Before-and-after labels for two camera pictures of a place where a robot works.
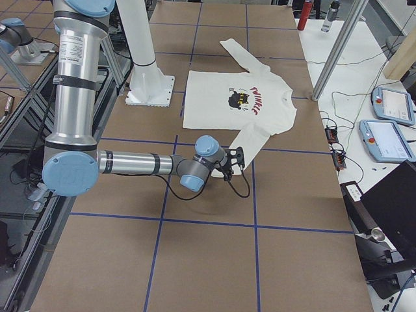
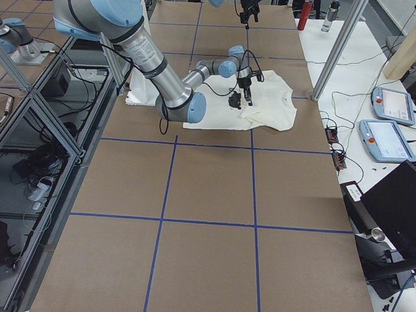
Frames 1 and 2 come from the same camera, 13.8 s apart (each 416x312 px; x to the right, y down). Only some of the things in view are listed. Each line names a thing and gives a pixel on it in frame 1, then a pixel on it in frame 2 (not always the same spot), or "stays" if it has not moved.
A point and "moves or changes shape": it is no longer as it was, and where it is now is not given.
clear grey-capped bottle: x=331 y=15 stays
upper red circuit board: x=331 y=135 stays
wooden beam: x=403 y=59 stays
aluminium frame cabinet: x=32 y=216 stays
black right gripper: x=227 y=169 to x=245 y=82
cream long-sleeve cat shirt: x=255 y=104 moves or changes shape
